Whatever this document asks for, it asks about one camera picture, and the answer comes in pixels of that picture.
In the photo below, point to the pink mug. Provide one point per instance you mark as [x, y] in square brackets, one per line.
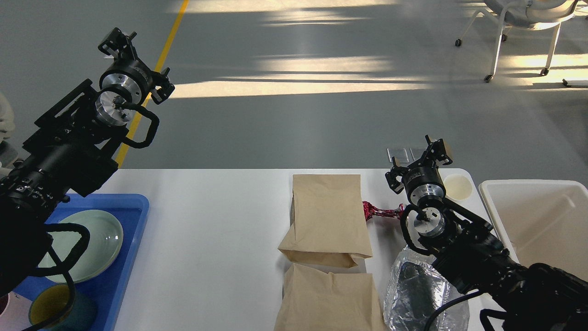
[14, 312]

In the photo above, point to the upper brown paper bag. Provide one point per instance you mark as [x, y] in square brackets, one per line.
[328, 221]

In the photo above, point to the metal floor socket plates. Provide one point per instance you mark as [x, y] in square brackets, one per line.
[405, 155]

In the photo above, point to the white chair on casters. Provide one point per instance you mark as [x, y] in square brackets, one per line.
[528, 15]

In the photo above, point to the white chair at left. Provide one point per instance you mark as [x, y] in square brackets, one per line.
[8, 153]

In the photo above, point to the pale green plate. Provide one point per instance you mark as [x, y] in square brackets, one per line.
[106, 238]

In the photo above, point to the lower brown paper bag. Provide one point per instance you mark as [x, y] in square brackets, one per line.
[317, 301]

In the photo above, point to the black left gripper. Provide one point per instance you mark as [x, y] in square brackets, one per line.
[127, 76]

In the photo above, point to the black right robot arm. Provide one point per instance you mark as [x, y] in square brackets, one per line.
[470, 257]

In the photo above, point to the white plastic bin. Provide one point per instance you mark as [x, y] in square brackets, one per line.
[541, 221]

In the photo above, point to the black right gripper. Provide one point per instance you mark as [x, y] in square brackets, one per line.
[423, 184]

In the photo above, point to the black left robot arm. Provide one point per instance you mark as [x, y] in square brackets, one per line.
[73, 149]

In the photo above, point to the dark green mug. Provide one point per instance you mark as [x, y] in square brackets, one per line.
[80, 318]

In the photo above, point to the blue plastic tray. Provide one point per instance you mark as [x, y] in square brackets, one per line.
[107, 289]

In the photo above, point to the brown paper bag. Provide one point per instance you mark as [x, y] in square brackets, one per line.
[317, 301]
[328, 221]

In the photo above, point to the red candy wrapper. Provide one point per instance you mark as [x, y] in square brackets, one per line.
[371, 211]

